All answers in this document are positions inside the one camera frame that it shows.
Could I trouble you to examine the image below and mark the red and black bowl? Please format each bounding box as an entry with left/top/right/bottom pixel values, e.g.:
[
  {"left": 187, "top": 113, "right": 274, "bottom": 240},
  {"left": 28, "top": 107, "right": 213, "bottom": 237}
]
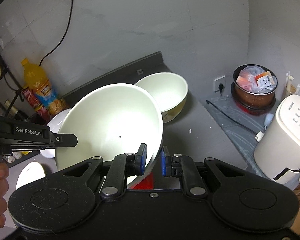
[{"left": 132, "top": 172, "right": 154, "bottom": 190}]

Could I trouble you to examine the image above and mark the cream bowl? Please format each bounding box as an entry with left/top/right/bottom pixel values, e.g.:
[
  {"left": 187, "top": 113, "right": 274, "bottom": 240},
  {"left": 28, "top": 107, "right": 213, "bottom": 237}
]
[
  {"left": 55, "top": 83, "right": 163, "bottom": 176},
  {"left": 135, "top": 72, "right": 189, "bottom": 123}
]

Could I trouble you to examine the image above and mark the white deep plate blue print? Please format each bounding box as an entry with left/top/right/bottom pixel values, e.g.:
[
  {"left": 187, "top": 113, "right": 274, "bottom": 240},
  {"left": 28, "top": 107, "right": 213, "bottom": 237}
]
[{"left": 40, "top": 109, "right": 71, "bottom": 158}]

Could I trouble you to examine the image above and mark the white plate gold rim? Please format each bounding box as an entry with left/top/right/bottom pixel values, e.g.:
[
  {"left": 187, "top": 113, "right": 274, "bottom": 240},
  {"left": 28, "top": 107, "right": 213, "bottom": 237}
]
[{"left": 15, "top": 161, "right": 46, "bottom": 190}]

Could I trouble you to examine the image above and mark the tall red drink can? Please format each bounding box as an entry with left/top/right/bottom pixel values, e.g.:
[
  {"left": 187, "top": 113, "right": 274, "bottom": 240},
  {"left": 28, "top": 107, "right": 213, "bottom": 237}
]
[{"left": 21, "top": 85, "right": 51, "bottom": 122}]

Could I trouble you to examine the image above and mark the orange juice bottle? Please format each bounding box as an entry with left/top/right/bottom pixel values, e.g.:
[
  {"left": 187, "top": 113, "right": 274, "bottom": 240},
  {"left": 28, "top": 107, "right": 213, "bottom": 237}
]
[{"left": 21, "top": 58, "right": 69, "bottom": 116}]

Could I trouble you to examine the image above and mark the black metal spice rack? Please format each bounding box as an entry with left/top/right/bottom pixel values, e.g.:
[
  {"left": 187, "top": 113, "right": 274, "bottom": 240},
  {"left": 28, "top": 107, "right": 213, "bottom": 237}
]
[{"left": 0, "top": 35, "right": 41, "bottom": 126}]

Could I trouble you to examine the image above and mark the white electric kettle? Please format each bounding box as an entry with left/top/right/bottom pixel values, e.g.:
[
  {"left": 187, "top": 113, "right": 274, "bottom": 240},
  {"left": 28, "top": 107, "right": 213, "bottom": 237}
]
[{"left": 254, "top": 94, "right": 300, "bottom": 184}]

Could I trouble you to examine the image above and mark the brown pot with packets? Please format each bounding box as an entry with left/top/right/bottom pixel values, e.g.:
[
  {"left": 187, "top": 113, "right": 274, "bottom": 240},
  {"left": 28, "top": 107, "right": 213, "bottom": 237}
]
[{"left": 232, "top": 63, "right": 279, "bottom": 108}]

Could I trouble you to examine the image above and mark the black power cable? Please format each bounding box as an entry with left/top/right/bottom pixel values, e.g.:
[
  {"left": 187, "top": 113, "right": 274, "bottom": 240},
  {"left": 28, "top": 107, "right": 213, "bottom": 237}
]
[{"left": 39, "top": 0, "right": 74, "bottom": 67}]

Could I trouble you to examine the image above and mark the low wall socket with plug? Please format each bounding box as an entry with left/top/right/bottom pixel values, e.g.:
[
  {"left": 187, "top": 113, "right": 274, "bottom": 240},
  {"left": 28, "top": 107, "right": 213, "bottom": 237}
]
[{"left": 213, "top": 75, "right": 226, "bottom": 97}]

